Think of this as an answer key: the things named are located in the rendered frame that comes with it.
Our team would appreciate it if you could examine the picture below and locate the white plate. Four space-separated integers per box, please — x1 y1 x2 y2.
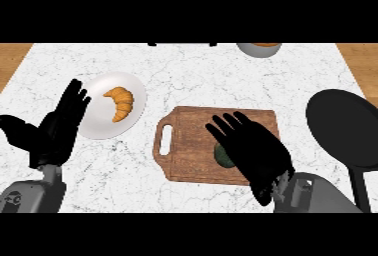
77 71 149 141

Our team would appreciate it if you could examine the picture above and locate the dark green squash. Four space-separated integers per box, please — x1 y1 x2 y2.
213 143 239 169

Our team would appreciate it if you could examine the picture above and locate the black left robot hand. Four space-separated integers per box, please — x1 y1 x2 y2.
0 78 93 170

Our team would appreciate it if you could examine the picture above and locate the orange croissant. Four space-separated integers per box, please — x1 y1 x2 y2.
102 86 136 124

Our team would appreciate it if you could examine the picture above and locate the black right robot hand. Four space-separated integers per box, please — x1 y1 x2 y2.
204 111 297 207

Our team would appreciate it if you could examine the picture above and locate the black frying pan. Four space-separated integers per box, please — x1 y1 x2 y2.
304 88 378 214

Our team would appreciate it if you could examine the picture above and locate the brown wooden cutting board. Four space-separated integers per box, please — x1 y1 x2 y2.
152 105 281 187

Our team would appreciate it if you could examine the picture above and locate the grey bowl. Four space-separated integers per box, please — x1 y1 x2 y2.
235 43 284 59

